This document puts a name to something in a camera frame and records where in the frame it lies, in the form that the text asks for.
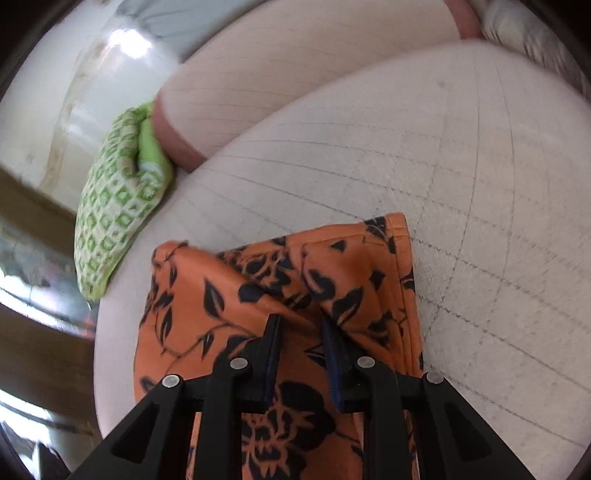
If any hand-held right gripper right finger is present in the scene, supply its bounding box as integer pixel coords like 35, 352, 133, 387
322, 318, 539, 480

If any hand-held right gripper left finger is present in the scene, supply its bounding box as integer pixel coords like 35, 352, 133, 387
69, 314, 283, 480

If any orange floral garment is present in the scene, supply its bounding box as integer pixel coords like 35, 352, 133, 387
133, 212, 424, 480

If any pink quilted sofa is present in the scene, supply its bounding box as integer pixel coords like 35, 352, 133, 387
92, 0, 591, 480

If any wooden stained glass door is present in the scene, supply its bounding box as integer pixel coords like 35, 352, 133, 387
0, 168, 100, 435

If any grey cushion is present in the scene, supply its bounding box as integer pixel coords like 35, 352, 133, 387
113, 0, 266, 63

